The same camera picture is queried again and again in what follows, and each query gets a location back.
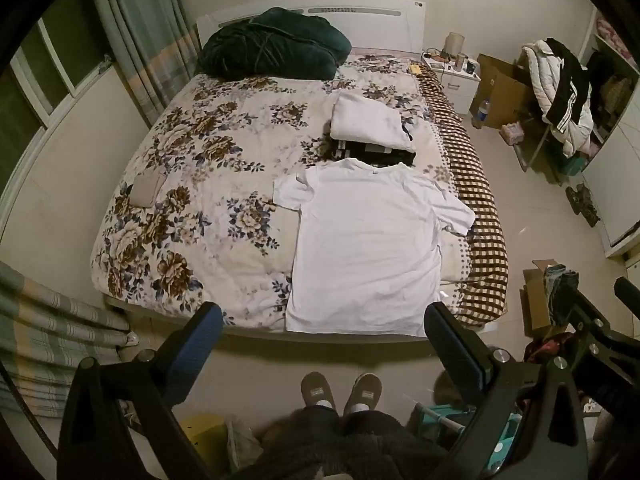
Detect white t-shirt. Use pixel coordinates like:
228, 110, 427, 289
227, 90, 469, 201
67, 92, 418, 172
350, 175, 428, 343
273, 158, 475, 337

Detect open cardboard box with clothes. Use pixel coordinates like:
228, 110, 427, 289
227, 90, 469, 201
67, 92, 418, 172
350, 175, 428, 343
521, 259, 579, 339

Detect curtain lower left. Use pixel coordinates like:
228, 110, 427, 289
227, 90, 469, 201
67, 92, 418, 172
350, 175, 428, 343
0, 263, 136, 418

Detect brown checkered blanket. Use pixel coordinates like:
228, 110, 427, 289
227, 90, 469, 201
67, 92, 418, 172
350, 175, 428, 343
416, 64, 509, 327

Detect right grey slipper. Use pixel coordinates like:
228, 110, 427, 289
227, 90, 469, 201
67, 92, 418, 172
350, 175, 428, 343
343, 373, 383, 416

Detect grey slipper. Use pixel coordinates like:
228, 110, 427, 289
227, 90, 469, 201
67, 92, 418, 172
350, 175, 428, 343
343, 373, 383, 416
300, 372, 336, 412

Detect left grey slipper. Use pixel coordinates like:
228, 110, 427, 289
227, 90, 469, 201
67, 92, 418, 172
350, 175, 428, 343
300, 372, 336, 412

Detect floral bed blanket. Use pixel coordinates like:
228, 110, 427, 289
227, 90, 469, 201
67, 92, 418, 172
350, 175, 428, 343
90, 50, 454, 332

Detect black garment on jacket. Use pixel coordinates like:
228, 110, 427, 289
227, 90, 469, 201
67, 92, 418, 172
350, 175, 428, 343
546, 38, 590, 131

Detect small beige folded cloth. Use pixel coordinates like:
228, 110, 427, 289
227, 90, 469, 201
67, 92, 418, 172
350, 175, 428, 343
129, 170, 166, 208

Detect plastic water bottle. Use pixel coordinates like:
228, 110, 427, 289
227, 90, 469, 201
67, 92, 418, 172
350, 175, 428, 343
472, 99, 490, 129

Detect white puffer jacket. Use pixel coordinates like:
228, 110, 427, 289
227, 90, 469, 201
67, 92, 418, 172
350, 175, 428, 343
521, 38, 594, 158

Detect white nightstand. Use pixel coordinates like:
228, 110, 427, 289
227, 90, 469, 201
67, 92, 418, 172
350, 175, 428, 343
422, 52, 480, 116

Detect beige lamp on nightstand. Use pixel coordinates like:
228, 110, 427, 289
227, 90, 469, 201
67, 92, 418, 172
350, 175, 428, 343
442, 32, 464, 58

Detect black patterned folded garment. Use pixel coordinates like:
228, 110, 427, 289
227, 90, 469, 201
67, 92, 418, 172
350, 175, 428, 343
329, 138, 416, 167

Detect white folded sweater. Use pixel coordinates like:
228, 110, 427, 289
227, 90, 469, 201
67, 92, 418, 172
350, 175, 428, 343
330, 91, 414, 153

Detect white headboard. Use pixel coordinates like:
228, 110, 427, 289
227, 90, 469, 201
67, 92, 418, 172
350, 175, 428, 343
196, 0, 425, 53

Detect green striped curtain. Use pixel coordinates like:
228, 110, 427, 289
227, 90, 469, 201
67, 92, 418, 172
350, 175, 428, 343
94, 0, 198, 124

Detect dark green duvet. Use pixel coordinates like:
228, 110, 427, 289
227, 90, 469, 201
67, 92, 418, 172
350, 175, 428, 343
198, 8, 352, 81

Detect window frame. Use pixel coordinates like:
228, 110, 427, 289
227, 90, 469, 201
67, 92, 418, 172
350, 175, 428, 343
1, 12, 113, 230

